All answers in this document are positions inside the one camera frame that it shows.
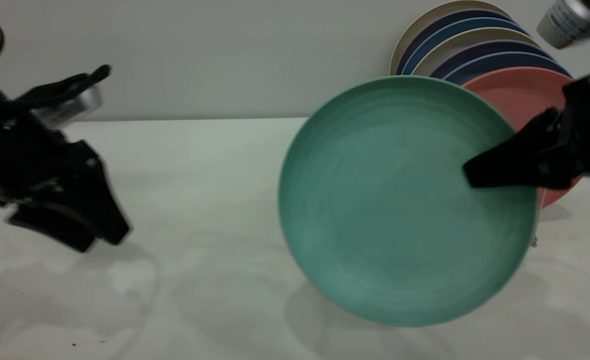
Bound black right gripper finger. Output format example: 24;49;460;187
462;107;573;190

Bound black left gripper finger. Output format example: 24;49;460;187
74;141;131;246
6;204;98;254

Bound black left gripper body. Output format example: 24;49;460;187
0;66;101;207

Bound green round plate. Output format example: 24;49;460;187
278;75;539;328

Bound pink round plate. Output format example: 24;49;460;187
462;67;583;210

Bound navy blue plate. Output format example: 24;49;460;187
442;51;573;86

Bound dark purple plate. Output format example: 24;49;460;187
396;9;513;76
429;40;555;80

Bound beige plate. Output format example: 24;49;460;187
389;0;513;76
411;27;540;77

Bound teal blue plate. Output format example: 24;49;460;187
401;17;530;76

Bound black braided cable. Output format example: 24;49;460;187
0;9;111;110

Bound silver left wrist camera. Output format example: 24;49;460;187
35;84;104;128

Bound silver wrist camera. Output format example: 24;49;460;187
536;0;590;50
35;84;104;128

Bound metal wire plate rack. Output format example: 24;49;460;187
531;187;548;249

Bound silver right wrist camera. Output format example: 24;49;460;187
536;0;590;50

